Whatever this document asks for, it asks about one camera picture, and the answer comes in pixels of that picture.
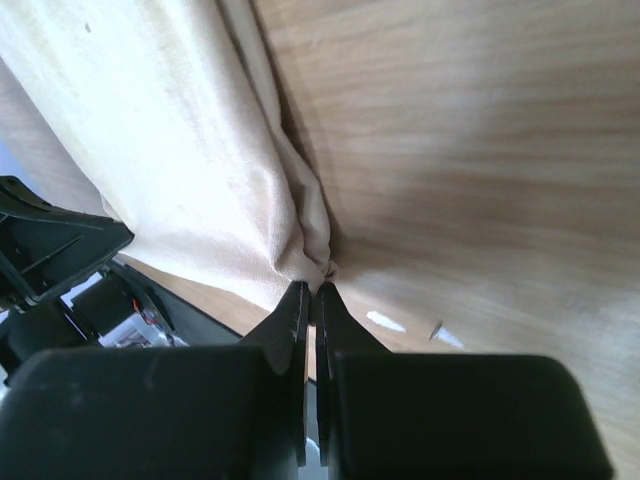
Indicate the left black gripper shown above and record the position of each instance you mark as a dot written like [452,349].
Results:
[47,250]

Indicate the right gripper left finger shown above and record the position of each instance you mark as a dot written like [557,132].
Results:
[232,411]

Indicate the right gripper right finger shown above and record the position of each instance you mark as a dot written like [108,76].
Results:
[386,415]

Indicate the beige t shirt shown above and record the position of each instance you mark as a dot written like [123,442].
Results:
[171,111]

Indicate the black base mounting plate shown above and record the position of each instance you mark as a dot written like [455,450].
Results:
[175,315]

